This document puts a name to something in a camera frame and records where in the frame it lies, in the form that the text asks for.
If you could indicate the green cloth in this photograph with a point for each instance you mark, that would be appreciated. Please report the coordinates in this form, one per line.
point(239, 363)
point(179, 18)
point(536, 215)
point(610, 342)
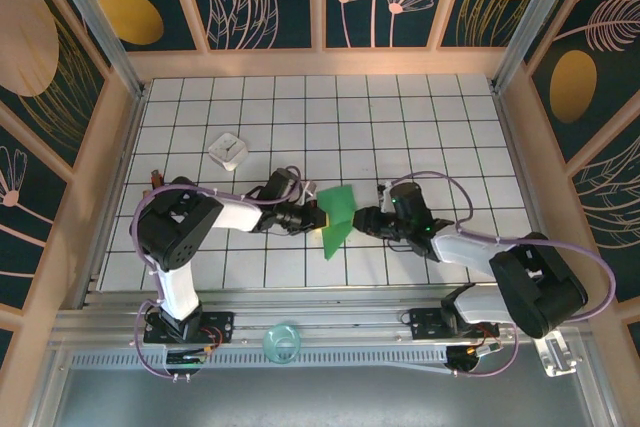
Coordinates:
point(337, 207)

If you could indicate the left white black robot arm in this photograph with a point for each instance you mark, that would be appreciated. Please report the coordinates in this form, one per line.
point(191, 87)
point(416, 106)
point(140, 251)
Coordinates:
point(237, 216)

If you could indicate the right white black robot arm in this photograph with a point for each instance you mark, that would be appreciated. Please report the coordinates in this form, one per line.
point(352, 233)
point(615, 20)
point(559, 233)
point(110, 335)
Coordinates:
point(465, 249)

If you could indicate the white square clock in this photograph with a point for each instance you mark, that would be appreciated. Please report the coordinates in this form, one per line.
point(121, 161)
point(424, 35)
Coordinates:
point(228, 149)

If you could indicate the clear green glass bowl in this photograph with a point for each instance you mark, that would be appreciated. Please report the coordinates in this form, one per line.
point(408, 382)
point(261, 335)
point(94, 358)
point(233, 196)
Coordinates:
point(270, 347)

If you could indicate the brown red hand tool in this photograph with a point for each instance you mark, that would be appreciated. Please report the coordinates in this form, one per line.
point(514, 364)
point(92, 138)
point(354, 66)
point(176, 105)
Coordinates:
point(157, 179)

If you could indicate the clear acrylic holder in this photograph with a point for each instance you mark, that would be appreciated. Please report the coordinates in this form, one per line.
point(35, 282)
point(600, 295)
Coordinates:
point(555, 354)

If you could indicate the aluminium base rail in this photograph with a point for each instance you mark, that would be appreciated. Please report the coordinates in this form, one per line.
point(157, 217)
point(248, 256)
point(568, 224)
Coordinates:
point(325, 317)

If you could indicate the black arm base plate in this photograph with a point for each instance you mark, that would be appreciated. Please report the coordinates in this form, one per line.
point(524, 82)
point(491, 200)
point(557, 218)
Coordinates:
point(422, 327)
point(225, 319)

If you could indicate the aluminium frame post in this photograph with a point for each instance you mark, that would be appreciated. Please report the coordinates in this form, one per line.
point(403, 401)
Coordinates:
point(540, 12)
point(95, 22)

